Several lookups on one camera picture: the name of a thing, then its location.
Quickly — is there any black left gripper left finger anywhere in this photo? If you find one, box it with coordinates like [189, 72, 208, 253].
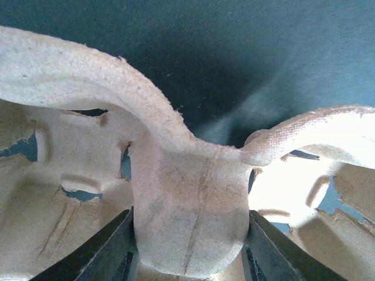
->
[32, 207, 138, 280]

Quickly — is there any brown pulp cup carrier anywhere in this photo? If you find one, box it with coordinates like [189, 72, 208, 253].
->
[1, 27, 374, 280]

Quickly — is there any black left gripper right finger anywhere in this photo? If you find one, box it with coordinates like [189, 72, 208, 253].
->
[241, 210, 345, 280]

